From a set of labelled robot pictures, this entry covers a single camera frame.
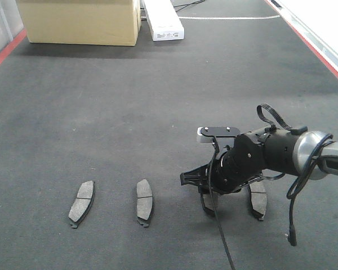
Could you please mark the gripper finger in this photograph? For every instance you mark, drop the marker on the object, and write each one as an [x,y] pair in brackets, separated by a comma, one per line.
[254,184]

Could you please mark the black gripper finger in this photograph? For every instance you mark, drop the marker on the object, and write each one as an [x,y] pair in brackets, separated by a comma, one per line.
[196,177]

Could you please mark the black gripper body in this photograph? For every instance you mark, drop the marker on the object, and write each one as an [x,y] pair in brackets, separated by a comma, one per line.
[239,164]

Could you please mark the grey brake pad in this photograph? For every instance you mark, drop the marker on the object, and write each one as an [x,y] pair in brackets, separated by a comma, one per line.
[258,202]
[82,203]
[209,203]
[144,206]

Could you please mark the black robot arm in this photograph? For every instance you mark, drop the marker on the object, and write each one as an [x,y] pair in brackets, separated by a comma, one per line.
[285,152]

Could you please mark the dark grey conveyor belt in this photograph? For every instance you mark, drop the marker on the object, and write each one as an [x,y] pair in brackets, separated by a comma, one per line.
[118,115]

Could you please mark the long white carton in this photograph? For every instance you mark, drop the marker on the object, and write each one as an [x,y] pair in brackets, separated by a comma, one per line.
[163,21]

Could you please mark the large cardboard box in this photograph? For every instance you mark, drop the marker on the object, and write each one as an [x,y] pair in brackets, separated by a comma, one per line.
[113,23]

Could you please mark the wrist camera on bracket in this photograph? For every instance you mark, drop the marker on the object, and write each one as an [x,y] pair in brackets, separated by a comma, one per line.
[206,134]

